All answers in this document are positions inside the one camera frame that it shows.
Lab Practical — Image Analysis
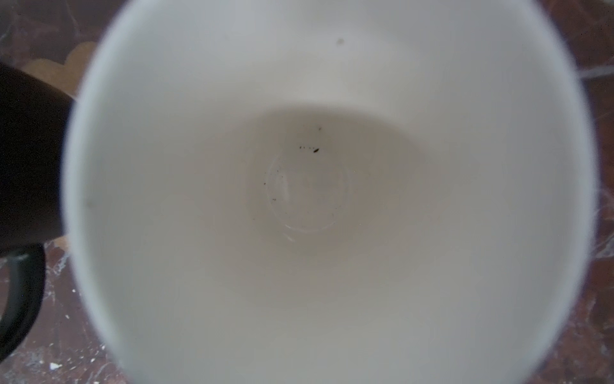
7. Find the black mug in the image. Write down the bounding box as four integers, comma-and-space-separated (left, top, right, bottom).
1, 64, 74, 360

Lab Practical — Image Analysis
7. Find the cork paw-shaped coaster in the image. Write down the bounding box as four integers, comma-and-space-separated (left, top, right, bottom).
22, 42, 97, 99

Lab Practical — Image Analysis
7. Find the white mug blue outside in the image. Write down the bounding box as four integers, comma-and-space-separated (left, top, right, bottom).
62, 1, 597, 383

